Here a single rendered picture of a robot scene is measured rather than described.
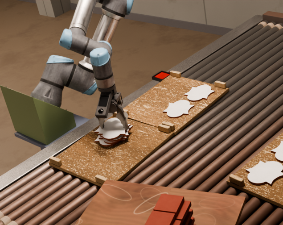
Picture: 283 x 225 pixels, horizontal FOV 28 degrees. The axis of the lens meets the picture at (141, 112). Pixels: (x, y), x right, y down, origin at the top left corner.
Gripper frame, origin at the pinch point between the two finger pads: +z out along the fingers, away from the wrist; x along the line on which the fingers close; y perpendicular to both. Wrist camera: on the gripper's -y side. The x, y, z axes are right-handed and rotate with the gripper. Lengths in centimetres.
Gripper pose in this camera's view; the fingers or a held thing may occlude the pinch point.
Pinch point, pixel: (114, 129)
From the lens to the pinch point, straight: 236.3
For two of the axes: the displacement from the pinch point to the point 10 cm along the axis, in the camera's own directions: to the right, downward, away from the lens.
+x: -9.5, 0.0, 3.2
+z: 1.7, 8.5, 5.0
